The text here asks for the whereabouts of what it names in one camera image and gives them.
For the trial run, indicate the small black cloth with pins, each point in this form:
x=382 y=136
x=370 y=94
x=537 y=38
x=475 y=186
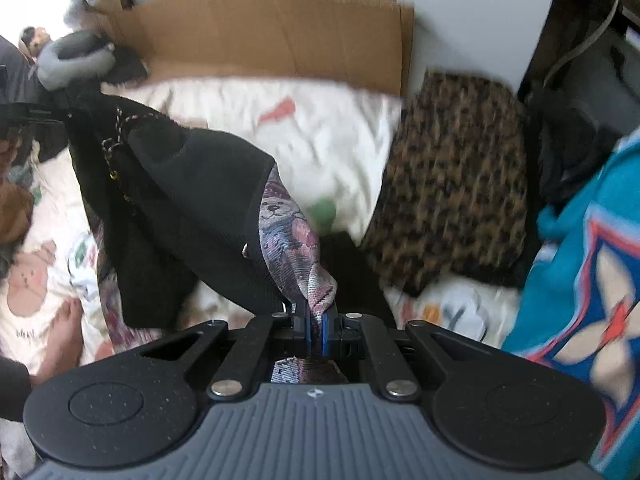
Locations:
x=127 y=70

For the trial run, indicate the leopard print cloth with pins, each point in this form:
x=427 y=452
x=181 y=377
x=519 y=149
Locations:
x=450 y=175

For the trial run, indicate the brown cloth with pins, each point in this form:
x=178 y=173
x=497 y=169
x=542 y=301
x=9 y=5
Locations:
x=15 y=215

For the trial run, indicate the grey neck pillow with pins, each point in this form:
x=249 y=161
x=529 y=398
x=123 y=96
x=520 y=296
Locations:
x=65 y=72

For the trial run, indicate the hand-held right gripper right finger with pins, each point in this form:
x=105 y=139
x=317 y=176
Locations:
x=324 y=335

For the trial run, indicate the white printed bed sheet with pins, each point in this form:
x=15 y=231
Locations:
x=320 y=125

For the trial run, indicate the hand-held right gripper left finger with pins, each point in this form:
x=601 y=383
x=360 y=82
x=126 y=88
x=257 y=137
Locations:
x=309 y=335

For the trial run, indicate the black shorts with teddy print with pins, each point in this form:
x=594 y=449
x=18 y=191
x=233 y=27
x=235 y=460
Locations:
x=200 y=185

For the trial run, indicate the teal printed jersey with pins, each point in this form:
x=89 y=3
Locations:
x=575 y=260

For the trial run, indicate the black crumpled garment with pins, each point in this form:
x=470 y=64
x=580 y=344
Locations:
x=565 y=160

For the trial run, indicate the grey plush toy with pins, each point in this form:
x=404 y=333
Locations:
x=80 y=10

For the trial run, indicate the brown plush toy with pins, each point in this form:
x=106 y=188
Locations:
x=35 y=40

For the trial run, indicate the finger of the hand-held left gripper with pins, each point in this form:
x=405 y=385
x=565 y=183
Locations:
x=35 y=112

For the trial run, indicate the person's grey pants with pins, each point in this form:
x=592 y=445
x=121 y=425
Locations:
x=12 y=390

